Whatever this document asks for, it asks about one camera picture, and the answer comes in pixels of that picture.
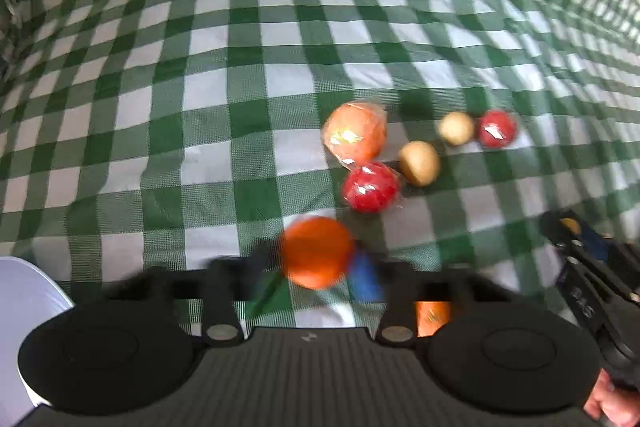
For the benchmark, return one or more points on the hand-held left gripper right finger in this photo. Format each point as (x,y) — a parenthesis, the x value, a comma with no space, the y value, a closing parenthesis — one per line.
(366,279)

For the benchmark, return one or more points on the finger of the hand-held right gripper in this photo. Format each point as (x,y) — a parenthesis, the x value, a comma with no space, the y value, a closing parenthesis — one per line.
(595,246)
(557,229)

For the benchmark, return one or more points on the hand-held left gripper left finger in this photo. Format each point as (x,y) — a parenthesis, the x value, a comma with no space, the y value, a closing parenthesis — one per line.
(220,289)

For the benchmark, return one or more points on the brown kiwi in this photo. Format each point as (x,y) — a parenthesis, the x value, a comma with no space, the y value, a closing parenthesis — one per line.
(570,225)
(456,128)
(419,163)

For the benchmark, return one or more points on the orange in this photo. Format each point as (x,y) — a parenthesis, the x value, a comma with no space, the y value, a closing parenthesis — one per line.
(316,252)
(433,318)

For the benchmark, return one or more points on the red plastic-wrapped apple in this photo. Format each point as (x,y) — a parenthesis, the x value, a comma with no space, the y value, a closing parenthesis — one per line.
(497,128)
(371,187)

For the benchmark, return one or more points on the large plastic-wrapped apple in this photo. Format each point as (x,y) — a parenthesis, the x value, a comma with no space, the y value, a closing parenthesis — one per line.
(356,132)

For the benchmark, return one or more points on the light blue plate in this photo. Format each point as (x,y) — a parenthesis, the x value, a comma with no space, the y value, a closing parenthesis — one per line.
(25,332)

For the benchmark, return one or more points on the person's right hand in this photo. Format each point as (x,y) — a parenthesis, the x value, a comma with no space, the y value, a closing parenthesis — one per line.
(614,401)

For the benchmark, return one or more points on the green checked cloth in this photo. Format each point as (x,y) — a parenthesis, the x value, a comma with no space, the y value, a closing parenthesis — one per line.
(250,57)

